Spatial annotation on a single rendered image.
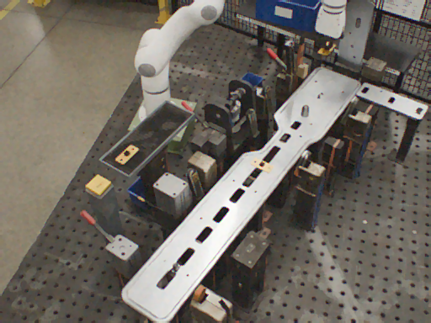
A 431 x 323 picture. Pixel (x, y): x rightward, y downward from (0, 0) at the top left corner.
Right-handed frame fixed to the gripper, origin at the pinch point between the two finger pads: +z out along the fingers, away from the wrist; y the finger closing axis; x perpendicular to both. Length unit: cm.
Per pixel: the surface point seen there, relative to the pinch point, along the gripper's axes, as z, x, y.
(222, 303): 24, -103, 20
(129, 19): 127, 114, -226
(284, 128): 27.6, -24.3, -2.8
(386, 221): 58, -21, 46
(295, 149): 27.6, -32.4, 6.2
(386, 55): 24.4, 39.6, 14.0
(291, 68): 17.7, -0.4, -13.9
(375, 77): 25.6, 23.4, 15.7
